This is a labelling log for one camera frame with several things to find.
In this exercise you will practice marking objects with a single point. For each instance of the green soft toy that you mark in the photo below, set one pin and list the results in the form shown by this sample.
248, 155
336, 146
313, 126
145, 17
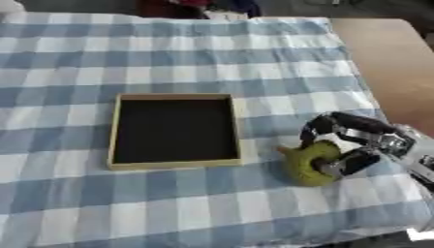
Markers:
308, 163

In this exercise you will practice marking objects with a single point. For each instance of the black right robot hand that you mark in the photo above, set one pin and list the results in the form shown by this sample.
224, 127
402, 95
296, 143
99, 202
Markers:
353, 124

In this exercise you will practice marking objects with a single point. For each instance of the person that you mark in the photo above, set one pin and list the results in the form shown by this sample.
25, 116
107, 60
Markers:
192, 7

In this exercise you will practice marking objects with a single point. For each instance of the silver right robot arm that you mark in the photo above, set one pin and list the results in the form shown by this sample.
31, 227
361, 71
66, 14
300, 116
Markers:
421, 158

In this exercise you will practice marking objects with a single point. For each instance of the tan cardboard box black inside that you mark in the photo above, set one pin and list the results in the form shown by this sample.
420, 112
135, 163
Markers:
175, 130

